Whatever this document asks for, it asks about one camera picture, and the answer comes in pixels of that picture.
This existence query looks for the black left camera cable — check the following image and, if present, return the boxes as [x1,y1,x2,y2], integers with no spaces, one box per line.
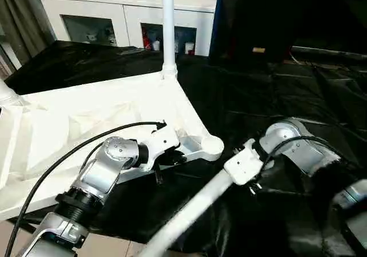
[5,120,167,257]

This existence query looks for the white sideboard cabinet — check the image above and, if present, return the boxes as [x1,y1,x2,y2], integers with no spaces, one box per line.
[38,0,220,57]

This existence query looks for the dark metal bar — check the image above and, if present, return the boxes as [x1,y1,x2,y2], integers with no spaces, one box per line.
[291,46,367,60]

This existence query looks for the blue upright panel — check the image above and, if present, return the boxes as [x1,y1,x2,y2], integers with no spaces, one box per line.
[209,0,224,57]

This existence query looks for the grey curtain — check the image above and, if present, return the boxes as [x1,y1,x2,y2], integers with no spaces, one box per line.
[0,0,57,68]

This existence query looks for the white plastic table leg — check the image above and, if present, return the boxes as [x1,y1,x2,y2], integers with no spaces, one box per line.
[136,168,235,257]
[159,0,179,81]
[0,78,24,107]

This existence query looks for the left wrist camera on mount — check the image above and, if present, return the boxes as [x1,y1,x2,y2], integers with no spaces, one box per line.
[136,120,181,172]

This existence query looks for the white plastic table top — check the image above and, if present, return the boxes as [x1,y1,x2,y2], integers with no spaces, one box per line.
[0,72,225,221]

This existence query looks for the black speaker with gold label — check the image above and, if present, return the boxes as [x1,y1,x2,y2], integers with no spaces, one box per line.
[220,0,293,64]

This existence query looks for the black mat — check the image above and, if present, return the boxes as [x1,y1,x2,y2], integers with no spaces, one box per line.
[4,40,367,257]

